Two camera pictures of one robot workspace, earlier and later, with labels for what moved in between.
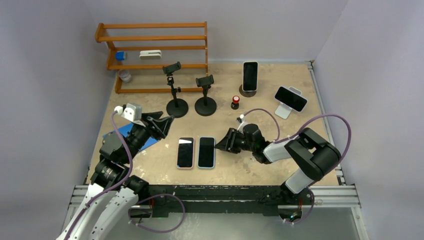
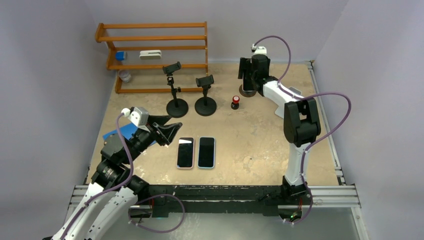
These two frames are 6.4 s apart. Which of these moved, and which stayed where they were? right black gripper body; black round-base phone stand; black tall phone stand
Moved: right black gripper body
Stayed: black round-base phone stand; black tall phone stand
